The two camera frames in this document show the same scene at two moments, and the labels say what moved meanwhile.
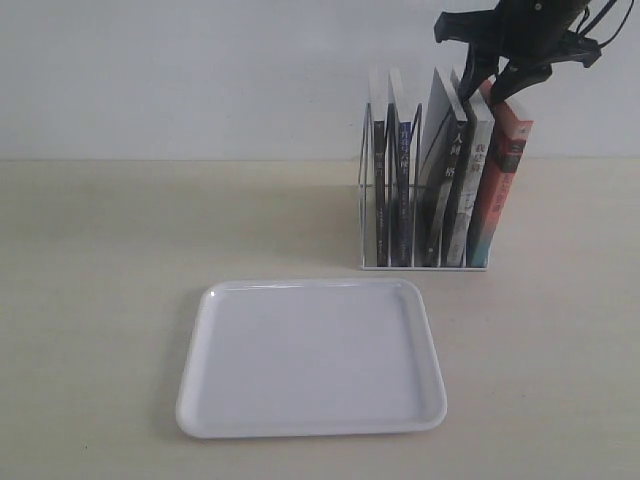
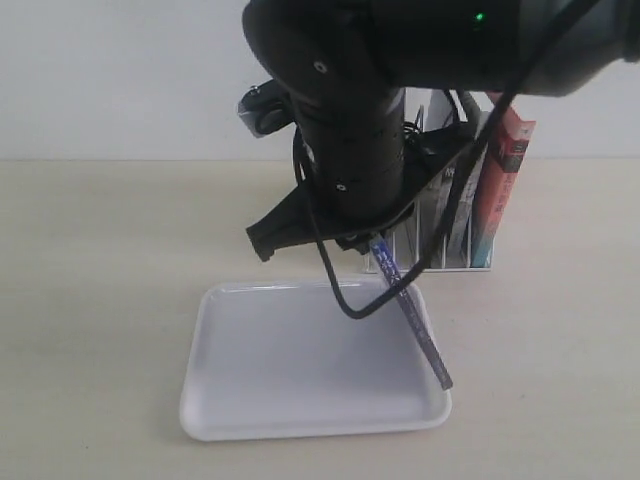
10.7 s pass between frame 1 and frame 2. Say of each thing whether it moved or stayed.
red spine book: stayed
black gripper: moved
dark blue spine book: moved
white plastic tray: stayed
